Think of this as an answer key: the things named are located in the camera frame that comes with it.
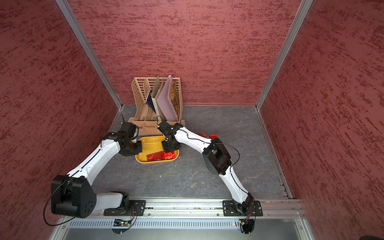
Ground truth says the aluminium corner post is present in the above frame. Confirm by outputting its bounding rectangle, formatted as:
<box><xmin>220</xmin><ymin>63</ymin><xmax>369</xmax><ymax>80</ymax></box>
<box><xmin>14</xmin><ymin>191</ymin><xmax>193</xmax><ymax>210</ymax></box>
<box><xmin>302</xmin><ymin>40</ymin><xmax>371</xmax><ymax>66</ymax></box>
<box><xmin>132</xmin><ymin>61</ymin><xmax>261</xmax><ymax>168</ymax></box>
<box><xmin>256</xmin><ymin>0</ymin><xmax>313</xmax><ymax>112</ymax></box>
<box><xmin>55</xmin><ymin>0</ymin><xmax>123</xmax><ymax>111</ymax></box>

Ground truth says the yellow plastic storage box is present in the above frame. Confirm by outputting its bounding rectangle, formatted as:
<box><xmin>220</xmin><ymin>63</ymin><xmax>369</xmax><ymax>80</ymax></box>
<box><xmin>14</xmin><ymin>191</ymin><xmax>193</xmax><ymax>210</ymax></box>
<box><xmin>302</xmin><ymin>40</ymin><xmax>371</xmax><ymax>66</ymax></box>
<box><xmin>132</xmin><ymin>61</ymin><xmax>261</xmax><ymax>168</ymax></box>
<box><xmin>135</xmin><ymin>136</ymin><xmax>180</xmax><ymax>165</ymax></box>

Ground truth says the aluminium corner post right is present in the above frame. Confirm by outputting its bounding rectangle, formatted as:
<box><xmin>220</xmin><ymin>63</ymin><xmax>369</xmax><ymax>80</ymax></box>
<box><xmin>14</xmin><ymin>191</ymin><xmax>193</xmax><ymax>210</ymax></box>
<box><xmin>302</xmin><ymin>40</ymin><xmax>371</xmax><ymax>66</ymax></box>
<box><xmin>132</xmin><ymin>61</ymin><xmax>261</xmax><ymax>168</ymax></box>
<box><xmin>256</xmin><ymin>0</ymin><xmax>313</xmax><ymax>112</ymax></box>

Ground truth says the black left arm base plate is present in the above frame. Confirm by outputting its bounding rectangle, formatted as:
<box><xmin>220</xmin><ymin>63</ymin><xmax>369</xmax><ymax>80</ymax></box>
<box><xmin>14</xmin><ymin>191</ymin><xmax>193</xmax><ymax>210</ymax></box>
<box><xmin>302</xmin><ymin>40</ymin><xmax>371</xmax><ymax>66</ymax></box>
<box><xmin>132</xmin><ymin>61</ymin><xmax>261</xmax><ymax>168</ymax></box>
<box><xmin>104</xmin><ymin>200</ymin><xmax>147</xmax><ymax>217</ymax></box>

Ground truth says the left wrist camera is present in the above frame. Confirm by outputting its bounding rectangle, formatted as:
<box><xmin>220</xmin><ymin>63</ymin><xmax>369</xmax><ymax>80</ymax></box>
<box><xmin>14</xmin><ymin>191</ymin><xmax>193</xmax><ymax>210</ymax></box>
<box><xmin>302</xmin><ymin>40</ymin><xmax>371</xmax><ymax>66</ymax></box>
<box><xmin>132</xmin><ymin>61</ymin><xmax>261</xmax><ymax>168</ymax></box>
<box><xmin>119</xmin><ymin>122</ymin><xmax>139</xmax><ymax>140</ymax></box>

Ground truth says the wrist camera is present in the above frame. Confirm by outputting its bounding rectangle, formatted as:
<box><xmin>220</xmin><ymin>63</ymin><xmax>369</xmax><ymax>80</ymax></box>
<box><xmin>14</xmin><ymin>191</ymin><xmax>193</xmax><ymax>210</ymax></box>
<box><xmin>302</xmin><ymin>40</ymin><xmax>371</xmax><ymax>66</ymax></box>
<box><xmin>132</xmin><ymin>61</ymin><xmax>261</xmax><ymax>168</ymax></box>
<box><xmin>158</xmin><ymin>121</ymin><xmax>184</xmax><ymax>138</ymax></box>
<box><xmin>119</xmin><ymin>122</ymin><xmax>139</xmax><ymax>140</ymax></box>

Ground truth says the purple folder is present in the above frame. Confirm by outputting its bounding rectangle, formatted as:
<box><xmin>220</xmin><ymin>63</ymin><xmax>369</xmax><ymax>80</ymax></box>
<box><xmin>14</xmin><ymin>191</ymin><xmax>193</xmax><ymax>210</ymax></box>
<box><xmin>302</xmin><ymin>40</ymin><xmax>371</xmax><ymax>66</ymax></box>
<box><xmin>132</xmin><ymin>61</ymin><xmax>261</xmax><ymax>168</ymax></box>
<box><xmin>157</xmin><ymin>75</ymin><xmax>179</xmax><ymax>122</ymax></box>

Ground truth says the dark blue book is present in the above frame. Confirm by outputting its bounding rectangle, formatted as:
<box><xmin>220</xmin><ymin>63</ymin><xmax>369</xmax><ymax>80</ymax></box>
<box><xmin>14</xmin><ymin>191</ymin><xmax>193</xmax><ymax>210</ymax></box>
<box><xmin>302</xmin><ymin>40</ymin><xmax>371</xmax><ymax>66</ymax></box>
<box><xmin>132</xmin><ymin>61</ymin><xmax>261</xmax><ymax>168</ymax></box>
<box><xmin>146</xmin><ymin>90</ymin><xmax>156</xmax><ymax>113</ymax></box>

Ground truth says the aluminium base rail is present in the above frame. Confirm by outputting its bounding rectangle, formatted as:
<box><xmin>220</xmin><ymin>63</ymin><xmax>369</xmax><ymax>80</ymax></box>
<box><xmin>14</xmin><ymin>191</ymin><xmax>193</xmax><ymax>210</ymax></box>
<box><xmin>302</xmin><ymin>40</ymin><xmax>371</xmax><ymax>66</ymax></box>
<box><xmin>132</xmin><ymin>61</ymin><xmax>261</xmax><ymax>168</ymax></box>
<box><xmin>50</xmin><ymin>198</ymin><xmax>314</xmax><ymax>240</ymax></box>

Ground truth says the beige plastic desk organizer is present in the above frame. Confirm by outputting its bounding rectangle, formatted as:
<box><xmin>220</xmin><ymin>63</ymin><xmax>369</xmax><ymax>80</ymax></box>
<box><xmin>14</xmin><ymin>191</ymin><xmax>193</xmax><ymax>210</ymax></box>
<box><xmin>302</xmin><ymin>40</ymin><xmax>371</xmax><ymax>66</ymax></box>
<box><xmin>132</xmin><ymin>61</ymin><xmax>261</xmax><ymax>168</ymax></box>
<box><xmin>129</xmin><ymin>77</ymin><xmax>183</xmax><ymax>137</ymax></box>

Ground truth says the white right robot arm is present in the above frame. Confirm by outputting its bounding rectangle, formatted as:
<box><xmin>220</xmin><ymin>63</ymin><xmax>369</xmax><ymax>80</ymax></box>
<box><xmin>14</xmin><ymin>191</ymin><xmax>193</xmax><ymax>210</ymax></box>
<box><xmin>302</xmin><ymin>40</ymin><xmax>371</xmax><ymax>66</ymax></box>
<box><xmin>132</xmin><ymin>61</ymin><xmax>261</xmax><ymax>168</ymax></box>
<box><xmin>158</xmin><ymin>121</ymin><xmax>254</xmax><ymax>216</ymax></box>

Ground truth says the brown folder with beige spine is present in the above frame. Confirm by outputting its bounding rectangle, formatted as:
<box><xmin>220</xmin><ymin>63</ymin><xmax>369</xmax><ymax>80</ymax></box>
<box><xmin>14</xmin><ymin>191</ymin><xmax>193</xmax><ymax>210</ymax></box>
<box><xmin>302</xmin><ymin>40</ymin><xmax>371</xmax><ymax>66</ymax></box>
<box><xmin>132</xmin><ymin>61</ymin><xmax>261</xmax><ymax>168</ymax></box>
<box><xmin>151</xmin><ymin>76</ymin><xmax>166</xmax><ymax>120</ymax></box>

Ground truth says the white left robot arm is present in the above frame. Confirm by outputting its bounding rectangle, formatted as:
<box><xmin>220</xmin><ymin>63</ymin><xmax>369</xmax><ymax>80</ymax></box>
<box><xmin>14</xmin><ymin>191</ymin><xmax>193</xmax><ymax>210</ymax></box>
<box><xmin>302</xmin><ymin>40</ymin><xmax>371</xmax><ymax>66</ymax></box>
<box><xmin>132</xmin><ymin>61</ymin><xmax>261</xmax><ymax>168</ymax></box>
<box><xmin>50</xmin><ymin>130</ymin><xmax>142</xmax><ymax>219</ymax></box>

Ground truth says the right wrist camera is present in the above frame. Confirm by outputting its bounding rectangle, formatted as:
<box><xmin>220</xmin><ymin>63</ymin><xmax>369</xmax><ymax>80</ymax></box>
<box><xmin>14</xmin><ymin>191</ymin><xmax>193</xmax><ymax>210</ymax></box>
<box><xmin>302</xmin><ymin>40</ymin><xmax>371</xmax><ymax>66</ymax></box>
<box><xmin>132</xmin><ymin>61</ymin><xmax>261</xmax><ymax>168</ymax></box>
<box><xmin>158</xmin><ymin>121</ymin><xmax>184</xmax><ymax>138</ymax></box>

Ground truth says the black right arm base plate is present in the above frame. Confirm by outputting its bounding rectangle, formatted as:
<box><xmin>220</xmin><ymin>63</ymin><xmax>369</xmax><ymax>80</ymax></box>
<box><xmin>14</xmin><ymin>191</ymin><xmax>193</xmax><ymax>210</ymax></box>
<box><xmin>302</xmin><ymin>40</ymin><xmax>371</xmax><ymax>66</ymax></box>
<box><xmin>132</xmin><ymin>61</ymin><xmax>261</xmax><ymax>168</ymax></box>
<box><xmin>222</xmin><ymin>200</ymin><xmax>263</xmax><ymax>217</ymax></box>

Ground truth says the aluminium corner post left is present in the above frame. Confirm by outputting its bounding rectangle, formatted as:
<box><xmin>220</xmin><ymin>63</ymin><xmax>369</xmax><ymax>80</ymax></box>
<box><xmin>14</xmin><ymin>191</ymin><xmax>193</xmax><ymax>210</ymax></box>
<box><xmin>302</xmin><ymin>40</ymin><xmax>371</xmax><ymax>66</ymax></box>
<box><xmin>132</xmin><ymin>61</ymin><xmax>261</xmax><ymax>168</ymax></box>
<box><xmin>55</xmin><ymin>0</ymin><xmax>123</xmax><ymax>111</ymax></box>

